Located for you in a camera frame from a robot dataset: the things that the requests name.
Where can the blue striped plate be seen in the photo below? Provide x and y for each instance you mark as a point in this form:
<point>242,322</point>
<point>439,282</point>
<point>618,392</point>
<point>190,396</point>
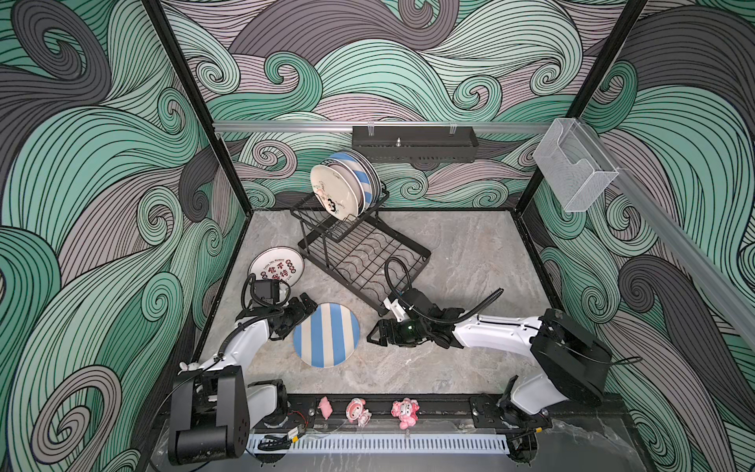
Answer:
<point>328,338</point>
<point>365,173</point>

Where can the white slotted cable duct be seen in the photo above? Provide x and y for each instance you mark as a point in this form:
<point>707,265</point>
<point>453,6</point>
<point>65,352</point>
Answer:
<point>400,444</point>

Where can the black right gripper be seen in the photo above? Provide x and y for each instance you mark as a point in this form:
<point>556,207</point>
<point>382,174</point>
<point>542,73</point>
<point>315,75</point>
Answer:
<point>390,324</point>

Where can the small white bunny figurine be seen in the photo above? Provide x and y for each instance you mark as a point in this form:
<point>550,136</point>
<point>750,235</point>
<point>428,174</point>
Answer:
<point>186,367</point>

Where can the black corner frame post right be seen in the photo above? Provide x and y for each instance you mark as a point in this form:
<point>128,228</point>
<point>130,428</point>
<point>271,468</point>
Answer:
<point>597,74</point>

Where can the black corner frame post left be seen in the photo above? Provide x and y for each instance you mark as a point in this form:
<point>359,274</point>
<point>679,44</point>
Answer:
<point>172,48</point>

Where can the black corner frame post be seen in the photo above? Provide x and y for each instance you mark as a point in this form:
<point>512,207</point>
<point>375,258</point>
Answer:
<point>172,48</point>
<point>597,74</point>

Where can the pink white round figurine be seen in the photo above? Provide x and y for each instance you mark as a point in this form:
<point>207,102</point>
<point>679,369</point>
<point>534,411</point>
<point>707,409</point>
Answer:
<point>357,412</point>

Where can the aluminium wall rail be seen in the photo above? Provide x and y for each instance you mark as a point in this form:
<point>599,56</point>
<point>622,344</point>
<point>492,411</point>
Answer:
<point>301,126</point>

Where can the cream floral painted plate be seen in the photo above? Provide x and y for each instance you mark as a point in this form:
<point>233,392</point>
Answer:
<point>334,192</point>

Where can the clear acrylic wall box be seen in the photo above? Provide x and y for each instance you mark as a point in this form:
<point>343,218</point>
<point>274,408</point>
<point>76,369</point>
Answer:
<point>575,163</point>

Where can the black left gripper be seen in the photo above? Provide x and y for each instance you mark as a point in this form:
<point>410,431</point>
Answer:
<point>299,313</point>

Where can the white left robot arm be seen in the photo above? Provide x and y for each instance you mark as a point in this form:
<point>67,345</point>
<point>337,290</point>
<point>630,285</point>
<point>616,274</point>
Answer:
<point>212,407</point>

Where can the black wall mounted tray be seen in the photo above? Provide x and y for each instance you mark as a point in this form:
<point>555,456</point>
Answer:
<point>416,145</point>

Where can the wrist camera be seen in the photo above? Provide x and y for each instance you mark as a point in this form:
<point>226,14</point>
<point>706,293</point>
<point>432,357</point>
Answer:
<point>394,305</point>
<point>266,292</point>

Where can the small pink figurine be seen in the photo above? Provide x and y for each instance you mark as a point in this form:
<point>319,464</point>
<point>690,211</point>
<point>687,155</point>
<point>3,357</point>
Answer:
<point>325,407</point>

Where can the black wire dish rack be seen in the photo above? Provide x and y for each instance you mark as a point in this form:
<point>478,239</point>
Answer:
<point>354,251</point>

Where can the pink plush figurine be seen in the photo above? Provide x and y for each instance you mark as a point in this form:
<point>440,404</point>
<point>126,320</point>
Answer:
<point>406,411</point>

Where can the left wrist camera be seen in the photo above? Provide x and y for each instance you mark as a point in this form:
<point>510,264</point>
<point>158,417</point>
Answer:
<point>266,292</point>

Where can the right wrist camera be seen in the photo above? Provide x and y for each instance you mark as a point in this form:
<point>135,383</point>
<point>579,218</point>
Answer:
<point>394,305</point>

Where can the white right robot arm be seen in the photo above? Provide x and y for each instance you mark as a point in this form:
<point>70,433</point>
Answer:
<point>574,364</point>

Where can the white plate red Chinese characters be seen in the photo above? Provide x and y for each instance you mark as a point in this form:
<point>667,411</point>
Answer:
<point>279,263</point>

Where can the white plate green red rim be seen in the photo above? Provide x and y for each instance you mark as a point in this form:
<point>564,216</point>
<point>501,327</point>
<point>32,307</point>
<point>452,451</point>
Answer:
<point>353,182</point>

